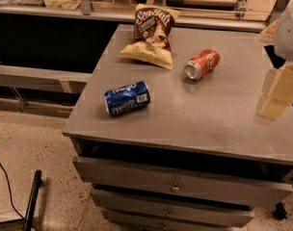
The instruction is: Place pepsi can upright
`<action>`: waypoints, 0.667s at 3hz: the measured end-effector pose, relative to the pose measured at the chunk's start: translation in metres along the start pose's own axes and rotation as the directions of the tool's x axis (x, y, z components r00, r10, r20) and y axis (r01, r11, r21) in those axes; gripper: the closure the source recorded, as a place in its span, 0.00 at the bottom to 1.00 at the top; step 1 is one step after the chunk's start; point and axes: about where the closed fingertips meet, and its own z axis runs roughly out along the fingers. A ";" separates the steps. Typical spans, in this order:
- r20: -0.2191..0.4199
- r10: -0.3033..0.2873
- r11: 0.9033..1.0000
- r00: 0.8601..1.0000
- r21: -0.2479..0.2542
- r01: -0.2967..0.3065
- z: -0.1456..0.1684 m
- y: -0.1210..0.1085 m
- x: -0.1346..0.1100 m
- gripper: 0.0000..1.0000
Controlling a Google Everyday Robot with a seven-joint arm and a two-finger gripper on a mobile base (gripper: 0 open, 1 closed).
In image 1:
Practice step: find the black pole on floor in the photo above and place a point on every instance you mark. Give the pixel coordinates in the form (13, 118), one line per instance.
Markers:
(28, 221)

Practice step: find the sea salt chip bag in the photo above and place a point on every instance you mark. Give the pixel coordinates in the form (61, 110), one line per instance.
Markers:
(152, 27)

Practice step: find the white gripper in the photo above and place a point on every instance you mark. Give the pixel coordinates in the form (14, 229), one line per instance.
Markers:
(289, 38)

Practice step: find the grey metal bench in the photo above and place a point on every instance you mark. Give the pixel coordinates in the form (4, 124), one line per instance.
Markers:
(40, 91)

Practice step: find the black cabinet caster wheel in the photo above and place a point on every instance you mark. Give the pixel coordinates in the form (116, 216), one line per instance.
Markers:
(280, 212)

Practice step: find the grey drawer cabinet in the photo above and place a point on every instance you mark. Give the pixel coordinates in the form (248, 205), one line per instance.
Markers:
(197, 157)

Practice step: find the orange soda can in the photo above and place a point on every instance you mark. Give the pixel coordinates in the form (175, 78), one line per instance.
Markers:
(201, 64)

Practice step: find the blue pepsi can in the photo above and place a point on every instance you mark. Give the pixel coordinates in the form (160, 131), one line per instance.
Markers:
(125, 99)

